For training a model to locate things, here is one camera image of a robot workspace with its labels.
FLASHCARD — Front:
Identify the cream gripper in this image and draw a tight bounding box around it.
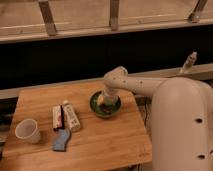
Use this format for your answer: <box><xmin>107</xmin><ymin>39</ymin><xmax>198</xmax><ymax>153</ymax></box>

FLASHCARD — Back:
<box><xmin>97</xmin><ymin>87</ymin><xmax>118</xmax><ymax>106</ymax></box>

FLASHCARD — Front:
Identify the red chili pepper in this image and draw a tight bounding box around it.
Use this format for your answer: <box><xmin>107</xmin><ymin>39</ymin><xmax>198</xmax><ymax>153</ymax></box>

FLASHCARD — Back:
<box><xmin>102</xmin><ymin>104</ymin><xmax>112</xmax><ymax>112</ymax></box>

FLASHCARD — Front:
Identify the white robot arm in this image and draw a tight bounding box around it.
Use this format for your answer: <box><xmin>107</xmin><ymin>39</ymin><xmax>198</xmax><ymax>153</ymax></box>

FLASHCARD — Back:
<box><xmin>102</xmin><ymin>66</ymin><xmax>213</xmax><ymax>171</ymax></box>

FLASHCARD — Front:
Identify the green ceramic bowl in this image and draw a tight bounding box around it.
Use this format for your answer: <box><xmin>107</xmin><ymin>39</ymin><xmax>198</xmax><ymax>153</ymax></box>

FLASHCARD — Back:
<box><xmin>89</xmin><ymin>91</ymin><xmax>121</xmax><ymax>119</ymax></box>

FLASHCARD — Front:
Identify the red and white box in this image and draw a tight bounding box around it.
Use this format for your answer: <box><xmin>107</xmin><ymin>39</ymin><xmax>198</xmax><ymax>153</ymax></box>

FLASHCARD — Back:
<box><xmin>52</xmin><ymin>106</ymin><xmax>64</xmax><ymax>131</ymax></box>

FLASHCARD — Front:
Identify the blue sponge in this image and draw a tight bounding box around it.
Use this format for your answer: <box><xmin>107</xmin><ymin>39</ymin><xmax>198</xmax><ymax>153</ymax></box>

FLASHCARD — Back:
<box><xmin>52</xmin><ymin>129</ymin><xmax>71</xmax><ymax>152</ymax></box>

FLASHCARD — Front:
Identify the white spray bottle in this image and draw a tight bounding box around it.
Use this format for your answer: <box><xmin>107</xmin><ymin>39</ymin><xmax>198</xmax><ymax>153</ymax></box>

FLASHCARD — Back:
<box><xmin>180</xmin><ymin>52</ymin><xmax>197</xmax><ymax>74</ymax></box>

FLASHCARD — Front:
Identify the middle metal window bracket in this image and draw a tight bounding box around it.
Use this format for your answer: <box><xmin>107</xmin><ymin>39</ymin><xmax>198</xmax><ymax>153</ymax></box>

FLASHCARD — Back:
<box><xmin>109</xmin><ymin>0</ymin><xmax>119</xmax><ymax>31</ymax></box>

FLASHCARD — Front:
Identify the metal window bracket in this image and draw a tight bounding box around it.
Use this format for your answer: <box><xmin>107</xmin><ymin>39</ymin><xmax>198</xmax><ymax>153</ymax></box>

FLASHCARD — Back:
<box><xmin>188</xmin><ymin>0</ymin><xmax>208</xmax><ymax>23</ymax></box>
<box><xmin>109</xmin><ymin>0</ymin><xmax>119</xmax><ymax>31</ymax></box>
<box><xmin>38</xmin><ymin>0</ymin><xmax>57</xmax><ymax>36</ymax></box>

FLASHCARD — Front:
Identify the left metal window bracket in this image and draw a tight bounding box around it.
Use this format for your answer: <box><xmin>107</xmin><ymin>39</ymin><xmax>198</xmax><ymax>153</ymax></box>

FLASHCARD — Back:
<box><xmin>38</xmin><ymin>0</ymin><xmax>57</xmax><ymax>36</ymax></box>

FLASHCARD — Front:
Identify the right metal window bracket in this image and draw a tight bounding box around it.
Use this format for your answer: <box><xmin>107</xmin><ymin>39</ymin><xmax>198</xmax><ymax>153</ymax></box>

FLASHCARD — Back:
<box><xmin>188</xmin><ymin>0</ymin><xmax>208</xmax><ymax>23</ymax></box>

